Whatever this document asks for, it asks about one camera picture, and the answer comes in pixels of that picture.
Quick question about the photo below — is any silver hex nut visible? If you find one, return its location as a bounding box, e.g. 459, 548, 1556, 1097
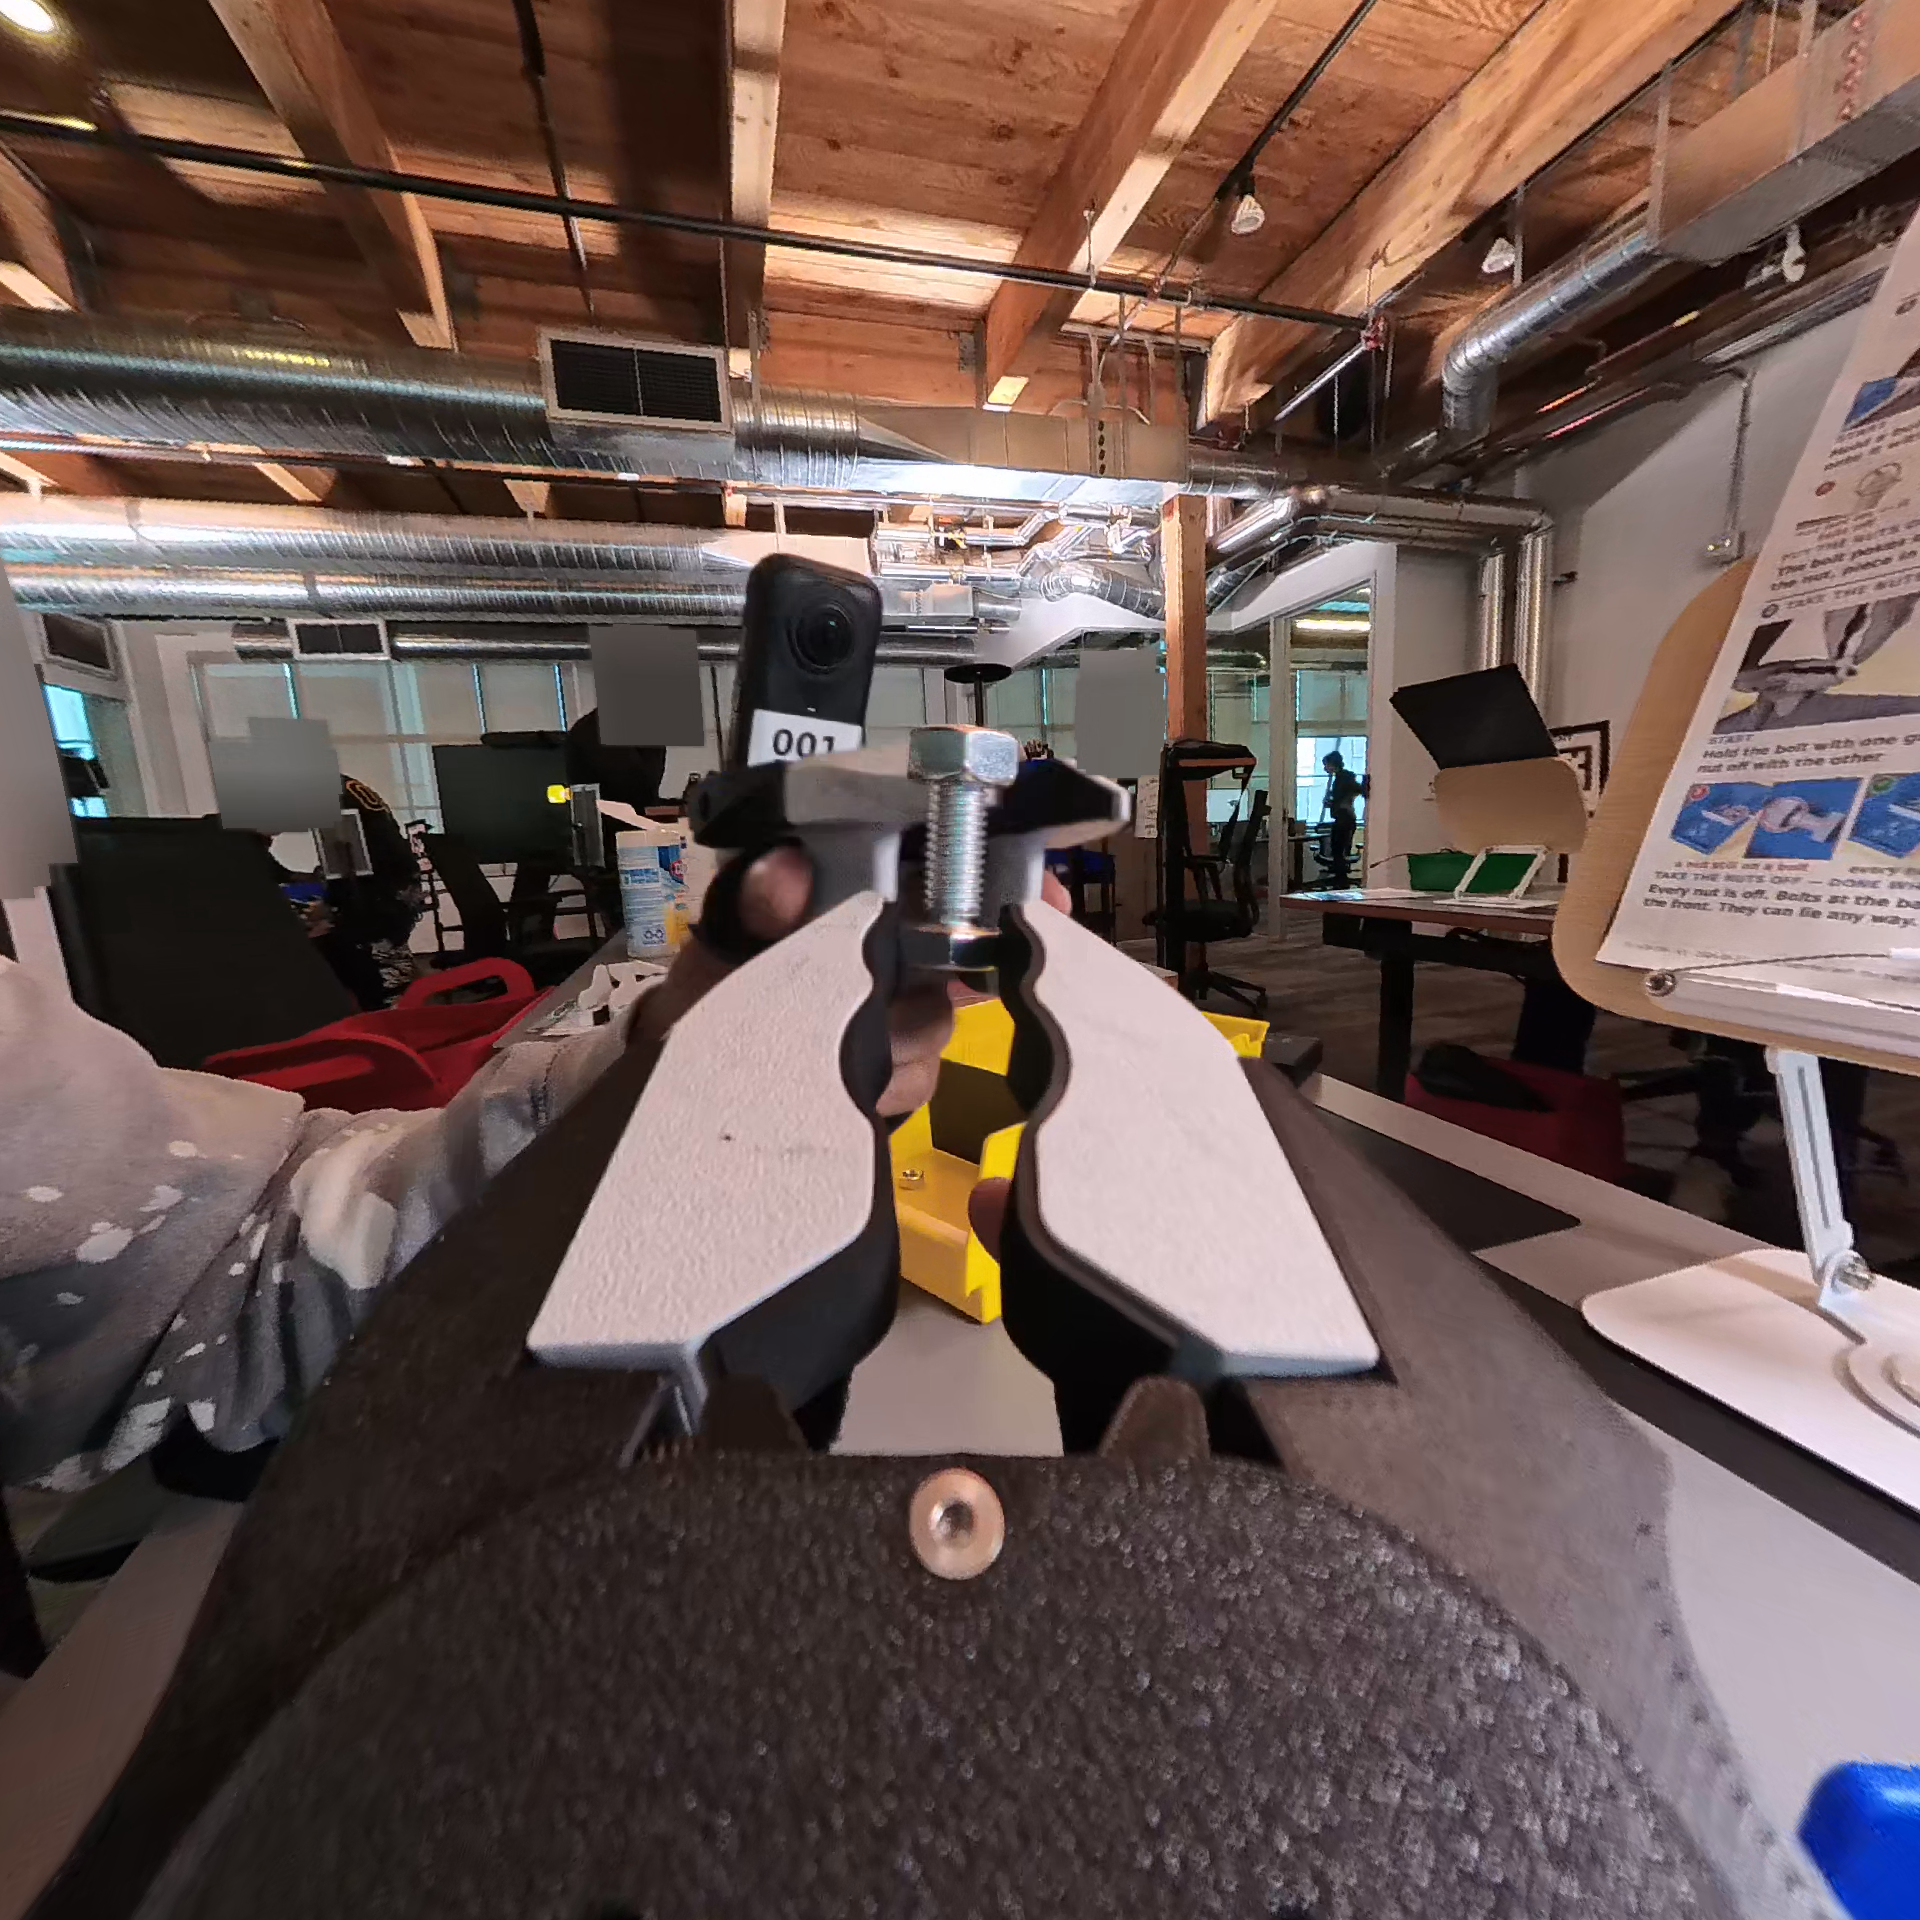
902, 919, 1004, 991

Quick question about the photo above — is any red basket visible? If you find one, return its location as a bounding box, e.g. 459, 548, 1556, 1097
202, 959, 543, 1116

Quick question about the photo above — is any blue plastic bin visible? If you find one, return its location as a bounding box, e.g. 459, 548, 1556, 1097
1796, 1763, 1920, 1920

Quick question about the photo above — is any wipes canister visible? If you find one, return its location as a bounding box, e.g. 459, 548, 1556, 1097
615, 826, 692, 959

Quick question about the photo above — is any person's left hand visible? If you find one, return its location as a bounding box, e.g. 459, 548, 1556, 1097
631, 847, 1078, 1121

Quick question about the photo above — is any instruction sheet on stand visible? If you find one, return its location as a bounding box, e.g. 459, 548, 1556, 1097
1553, 555, 1920, 1509

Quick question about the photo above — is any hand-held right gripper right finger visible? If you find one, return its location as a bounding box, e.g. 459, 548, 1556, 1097
1001, 901, 1379, 1450

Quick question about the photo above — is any crumpled white tissue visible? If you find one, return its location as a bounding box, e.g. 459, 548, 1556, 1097
539, 959, 671, 1039

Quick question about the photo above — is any green bin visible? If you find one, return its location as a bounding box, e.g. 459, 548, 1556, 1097
1401, 847, 1547, 902

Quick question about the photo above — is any wooden post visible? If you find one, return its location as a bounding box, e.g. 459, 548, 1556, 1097
1159, 495, 1212, 977

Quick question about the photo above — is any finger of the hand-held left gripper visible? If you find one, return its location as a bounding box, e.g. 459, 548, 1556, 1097
787, 747, 923, 830
992, 757, 1132, 902

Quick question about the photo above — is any black office chair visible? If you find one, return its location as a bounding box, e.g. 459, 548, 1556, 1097
1155, 743, 1270, 1007

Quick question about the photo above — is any black monitor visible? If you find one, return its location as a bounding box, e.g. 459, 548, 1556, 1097
432, 738, 577, 865

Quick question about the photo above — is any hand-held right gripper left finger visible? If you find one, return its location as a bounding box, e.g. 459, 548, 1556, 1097
528, 894, 904, 1427

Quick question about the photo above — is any document stand with black flap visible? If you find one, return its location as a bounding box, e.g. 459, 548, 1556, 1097
1388, 663, 1593, 902

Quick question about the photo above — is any silver hex bolt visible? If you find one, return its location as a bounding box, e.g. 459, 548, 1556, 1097
908, 725, 1024, 940

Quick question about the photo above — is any yellow plastic bin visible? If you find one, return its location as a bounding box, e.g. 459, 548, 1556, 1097
888, 997, 1273, 1326

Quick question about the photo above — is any printed instruction sheet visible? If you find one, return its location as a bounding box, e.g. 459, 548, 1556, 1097
1598, 210, 1920, 977

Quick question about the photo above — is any wooden desk with black legs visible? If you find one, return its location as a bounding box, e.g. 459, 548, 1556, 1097
1278, 885, 1568, 1105

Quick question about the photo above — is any silver air duct with vent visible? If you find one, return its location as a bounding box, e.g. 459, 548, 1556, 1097
0, 322, 1307, 500

